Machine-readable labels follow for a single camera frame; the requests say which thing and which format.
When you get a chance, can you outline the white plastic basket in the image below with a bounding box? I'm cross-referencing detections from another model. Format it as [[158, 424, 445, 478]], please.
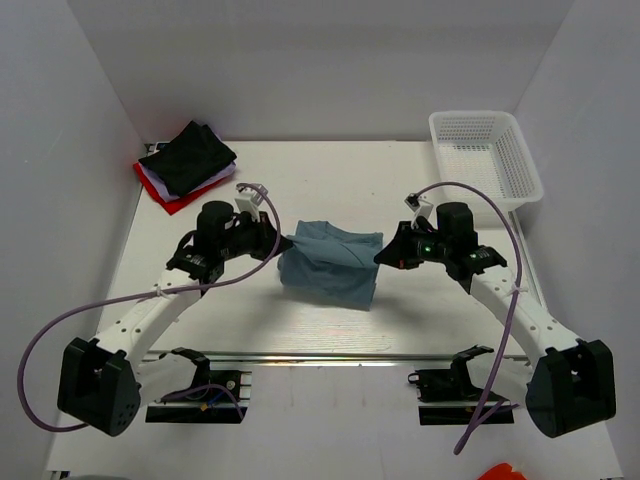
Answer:
[[428, 110, 543, 212]]

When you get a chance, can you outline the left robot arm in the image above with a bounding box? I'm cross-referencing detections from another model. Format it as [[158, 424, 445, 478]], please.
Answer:
[[57, 201, 292, 437]]

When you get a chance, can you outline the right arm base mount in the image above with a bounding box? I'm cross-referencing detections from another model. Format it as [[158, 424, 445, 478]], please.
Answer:
[[407, 369, 482, 427]]

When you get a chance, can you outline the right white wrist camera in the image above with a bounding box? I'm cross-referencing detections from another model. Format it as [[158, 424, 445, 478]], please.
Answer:
[[404, 193, 434, 232]]

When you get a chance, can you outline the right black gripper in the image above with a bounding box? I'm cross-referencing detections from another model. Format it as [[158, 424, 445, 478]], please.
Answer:
[[376, 220, 453, 270]]

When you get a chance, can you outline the orange object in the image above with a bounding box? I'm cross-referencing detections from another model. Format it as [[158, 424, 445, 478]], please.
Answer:
[[478, 463, 527, 480]]

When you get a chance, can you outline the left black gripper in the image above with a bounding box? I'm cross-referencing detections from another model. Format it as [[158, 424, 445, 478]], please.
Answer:
[[219, 210, 292, 261]]

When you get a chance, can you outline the red folded t-shirt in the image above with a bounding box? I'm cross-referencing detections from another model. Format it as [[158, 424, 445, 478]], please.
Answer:
[[133, 163, 221, 215]]

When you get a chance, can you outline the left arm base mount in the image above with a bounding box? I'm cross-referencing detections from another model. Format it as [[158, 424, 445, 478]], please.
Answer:
[[145, 368, 252, 425]]

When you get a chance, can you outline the teal blue t-shirt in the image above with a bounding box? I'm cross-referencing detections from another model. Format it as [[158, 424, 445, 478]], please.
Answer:
[[278, 221, 383, 310]]

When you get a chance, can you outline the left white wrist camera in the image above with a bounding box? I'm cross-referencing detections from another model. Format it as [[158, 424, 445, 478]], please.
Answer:
[[235, 183, 268, 222]]

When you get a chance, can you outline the black folded t-shirt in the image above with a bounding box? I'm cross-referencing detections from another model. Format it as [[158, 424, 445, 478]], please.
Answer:
[[141, 121, 237, 197]]

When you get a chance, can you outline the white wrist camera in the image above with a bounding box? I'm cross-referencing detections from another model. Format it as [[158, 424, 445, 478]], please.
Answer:
[[235, 183, 268, 222], [404, 193, 434, 232]]

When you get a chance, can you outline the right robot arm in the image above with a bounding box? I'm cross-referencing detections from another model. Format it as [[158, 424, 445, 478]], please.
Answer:
[[374, 195, 616, 438]]

